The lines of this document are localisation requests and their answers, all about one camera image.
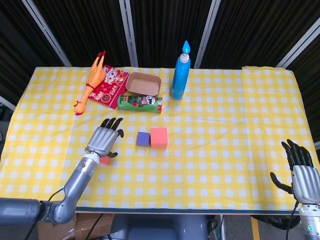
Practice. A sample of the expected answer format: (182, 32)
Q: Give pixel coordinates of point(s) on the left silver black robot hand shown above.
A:
(102, 141)

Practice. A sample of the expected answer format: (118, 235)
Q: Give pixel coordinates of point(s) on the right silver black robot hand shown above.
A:
(307, 185)

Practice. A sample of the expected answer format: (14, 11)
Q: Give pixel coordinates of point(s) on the small orange-red foam cube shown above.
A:
(106, 161)

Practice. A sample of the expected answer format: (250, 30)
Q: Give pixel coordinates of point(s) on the purple foam cube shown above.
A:
(142, 139)

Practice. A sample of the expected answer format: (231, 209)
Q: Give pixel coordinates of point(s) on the large orange-red foam cube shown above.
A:
(159, 138)

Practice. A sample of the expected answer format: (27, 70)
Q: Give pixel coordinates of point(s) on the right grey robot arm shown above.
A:
(311, 222)

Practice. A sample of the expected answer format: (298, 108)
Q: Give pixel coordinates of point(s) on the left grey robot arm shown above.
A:
(75, 185)

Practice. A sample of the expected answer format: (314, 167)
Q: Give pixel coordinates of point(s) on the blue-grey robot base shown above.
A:
(160, 228)

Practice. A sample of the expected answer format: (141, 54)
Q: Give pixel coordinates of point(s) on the yellow checkered tablecloth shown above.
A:
(200, 170)

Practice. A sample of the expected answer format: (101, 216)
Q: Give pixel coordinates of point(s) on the red printed snack bag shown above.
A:
(110, 90)

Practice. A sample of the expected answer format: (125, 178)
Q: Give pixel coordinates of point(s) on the green chips can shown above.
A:
(140, 103)

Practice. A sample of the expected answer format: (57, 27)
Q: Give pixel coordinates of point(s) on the yellow rubber chicken toy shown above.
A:
(95, 75)

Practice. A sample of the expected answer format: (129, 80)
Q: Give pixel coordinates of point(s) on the brown paper tray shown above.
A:
(143, 86)

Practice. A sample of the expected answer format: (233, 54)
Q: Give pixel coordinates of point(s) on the cardboard box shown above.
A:
(82, 226)

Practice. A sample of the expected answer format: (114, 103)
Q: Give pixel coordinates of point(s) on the blue plastic bottle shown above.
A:
(180, 80)

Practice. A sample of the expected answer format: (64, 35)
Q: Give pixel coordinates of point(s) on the white aluminium frame post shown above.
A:
(207, 32)
(300, 46)
(46, 32)
(318, 145)
(129, 32)
(7, 103)

